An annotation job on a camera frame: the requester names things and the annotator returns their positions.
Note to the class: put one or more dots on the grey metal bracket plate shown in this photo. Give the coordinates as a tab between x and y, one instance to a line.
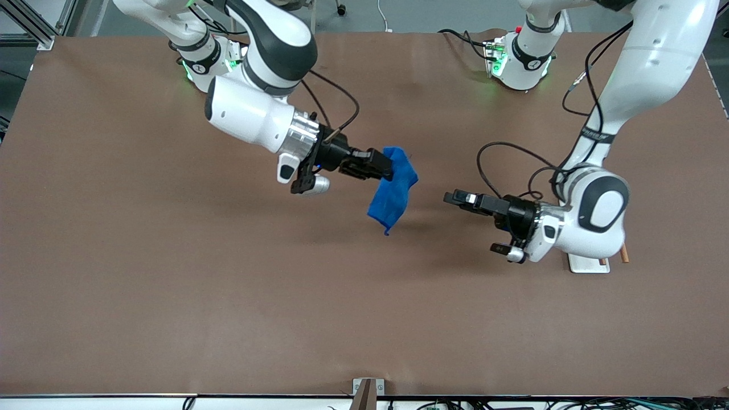
380	386

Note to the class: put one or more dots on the brown table cover sheet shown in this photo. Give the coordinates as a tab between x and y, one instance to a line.
228	296

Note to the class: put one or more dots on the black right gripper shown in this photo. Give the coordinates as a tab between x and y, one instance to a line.
334	152

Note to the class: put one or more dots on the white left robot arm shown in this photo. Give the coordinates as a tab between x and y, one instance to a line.
643	68

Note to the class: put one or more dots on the brown camera post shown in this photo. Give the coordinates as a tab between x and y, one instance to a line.
364	398

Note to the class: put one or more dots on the blue microfibre towel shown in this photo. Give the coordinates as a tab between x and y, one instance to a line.
393	193

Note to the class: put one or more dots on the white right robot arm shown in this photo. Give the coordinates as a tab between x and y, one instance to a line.
250	114

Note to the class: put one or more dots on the aluminium frame profile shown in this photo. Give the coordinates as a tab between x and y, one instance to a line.
34	28

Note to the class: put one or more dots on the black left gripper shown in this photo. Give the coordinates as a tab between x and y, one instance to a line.
519	213

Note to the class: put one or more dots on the white rack with wooden rods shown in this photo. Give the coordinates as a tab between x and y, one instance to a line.
586	265

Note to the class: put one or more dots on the chair base with caster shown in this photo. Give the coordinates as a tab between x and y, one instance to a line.
340	8

